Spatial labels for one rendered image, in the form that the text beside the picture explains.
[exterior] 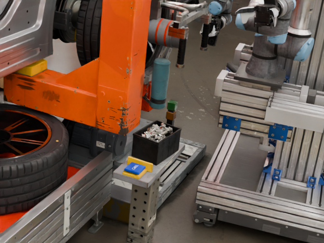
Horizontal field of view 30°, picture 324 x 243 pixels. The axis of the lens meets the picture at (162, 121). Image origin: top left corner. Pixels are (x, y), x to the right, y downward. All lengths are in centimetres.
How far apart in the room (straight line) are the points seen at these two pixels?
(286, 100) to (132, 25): 80
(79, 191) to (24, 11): 85
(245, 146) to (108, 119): 104
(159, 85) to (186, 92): 161
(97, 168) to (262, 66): 89
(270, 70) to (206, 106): 173
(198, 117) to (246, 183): 125
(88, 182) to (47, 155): 26
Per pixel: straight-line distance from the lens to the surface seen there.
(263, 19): 233
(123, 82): 269
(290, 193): 317
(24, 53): 287
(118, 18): 262
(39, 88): 294
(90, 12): 304
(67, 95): 287
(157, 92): 315
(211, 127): 420
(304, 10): 273
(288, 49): 277
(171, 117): 286
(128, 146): 337
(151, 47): 347
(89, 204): 285
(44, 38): 298
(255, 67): 284
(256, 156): 345
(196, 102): 457
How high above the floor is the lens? 177
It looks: 25 degrees down
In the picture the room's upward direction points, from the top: 6 degrees clockwise
